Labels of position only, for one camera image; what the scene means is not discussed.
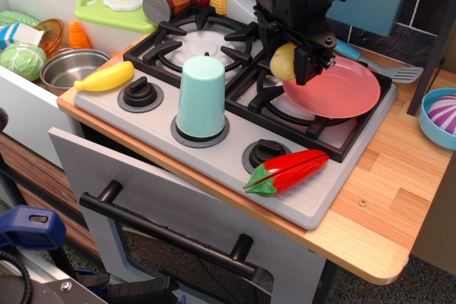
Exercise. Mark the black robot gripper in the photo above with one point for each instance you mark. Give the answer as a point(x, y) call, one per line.
point(302, 22)

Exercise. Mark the yellow toy potato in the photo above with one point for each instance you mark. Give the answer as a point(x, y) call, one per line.
point(282, 62)

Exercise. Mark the pink plastic plate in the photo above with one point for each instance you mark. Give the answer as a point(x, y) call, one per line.
point(347, 89)

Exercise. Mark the white toy bottle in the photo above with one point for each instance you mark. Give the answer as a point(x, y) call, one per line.
point(241, 11)

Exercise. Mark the black left burner grate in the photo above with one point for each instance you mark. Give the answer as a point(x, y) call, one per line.
point(198, 32)

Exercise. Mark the black burner grate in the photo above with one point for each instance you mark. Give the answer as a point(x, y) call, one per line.
point(259, 97)
point(198, 32)

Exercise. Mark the grey toy stove top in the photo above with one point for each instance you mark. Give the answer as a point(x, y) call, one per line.
point(221, 159)

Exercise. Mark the black right burner grate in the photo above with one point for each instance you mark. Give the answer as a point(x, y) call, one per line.
point(259, 97)

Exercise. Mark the mint green plastic cup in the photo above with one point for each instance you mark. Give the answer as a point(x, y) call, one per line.
point(200, 114)

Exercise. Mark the black right stove knob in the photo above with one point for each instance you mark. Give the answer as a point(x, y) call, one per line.
point(261, 151)

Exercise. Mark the black stove knob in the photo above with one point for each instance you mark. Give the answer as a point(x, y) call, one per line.
point(261, 151)
point(140, 96)

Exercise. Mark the red toy chili pepper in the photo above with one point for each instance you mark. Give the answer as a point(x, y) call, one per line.
point(282, 173)

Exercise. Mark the toy soup can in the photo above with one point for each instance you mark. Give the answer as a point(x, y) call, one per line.
point(157, 11)

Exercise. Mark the black left stove knob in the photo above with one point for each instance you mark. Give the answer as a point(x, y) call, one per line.
point(140, 96)

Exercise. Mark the green plastic cutting board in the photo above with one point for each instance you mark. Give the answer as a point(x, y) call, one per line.
point(94, 11)

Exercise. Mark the purple toy onion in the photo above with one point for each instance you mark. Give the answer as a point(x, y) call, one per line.
point(442, 113)

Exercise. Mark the blue plastic bowl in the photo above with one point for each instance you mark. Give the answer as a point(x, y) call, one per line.
point(429, 128)

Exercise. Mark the yellow toy banana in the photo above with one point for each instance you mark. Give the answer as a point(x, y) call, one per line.
point(107, 78)

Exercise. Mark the orange toy carrot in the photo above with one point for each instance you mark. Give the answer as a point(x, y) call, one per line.
point(77, 37)

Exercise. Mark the small steel pot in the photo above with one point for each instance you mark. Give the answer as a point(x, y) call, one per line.
point(69, 65)

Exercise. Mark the grey oven door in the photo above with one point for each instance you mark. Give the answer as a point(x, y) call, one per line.
point(288, 272)

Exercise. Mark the orange transparent bowl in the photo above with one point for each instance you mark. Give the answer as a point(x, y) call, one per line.
point(53, 30)

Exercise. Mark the green toy cabbage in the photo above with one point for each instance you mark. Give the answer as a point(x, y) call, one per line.
point(24, 59)

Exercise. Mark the toy milk carton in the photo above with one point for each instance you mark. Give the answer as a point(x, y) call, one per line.
point(19, 33)

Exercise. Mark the blue clamp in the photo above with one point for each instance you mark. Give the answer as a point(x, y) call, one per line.
point(32, 228)

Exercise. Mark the blue handled grey spatula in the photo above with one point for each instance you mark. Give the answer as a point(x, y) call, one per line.
point(405, 75)

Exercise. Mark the black oven door handle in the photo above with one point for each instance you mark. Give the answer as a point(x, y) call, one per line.
point(234, 262)

